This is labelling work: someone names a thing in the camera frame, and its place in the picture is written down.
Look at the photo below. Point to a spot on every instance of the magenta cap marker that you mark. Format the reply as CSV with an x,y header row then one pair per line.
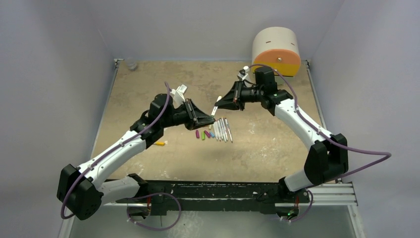
x,y
222,129

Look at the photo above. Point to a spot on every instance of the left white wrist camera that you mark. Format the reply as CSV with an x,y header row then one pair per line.
x,y
178,94

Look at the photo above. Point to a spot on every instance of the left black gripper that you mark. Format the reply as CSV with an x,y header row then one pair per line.
x,y
200,120

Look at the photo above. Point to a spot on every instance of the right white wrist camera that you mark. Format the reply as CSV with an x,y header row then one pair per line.
x,y
244,74

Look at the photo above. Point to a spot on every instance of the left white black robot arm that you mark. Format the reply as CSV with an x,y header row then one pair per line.
x,y
79,187

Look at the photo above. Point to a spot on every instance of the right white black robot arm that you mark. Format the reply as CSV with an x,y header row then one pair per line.
x,y
327,157

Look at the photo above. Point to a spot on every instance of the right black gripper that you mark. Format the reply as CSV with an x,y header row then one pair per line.
x,y
237,95

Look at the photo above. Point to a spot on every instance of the purple cap marker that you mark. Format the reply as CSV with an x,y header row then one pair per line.
x,y
228,130

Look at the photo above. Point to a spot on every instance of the clear plastic cup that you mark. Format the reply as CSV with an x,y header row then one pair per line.
x,y
131,64

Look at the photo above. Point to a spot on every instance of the dark green cap marker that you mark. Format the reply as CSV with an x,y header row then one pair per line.
x,y
215,107

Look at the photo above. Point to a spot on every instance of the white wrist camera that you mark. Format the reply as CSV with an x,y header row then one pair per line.
x,y
178,94
244,74

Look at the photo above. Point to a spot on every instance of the round three-drawer cabinet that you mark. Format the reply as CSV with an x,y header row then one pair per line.
x,y
278,48

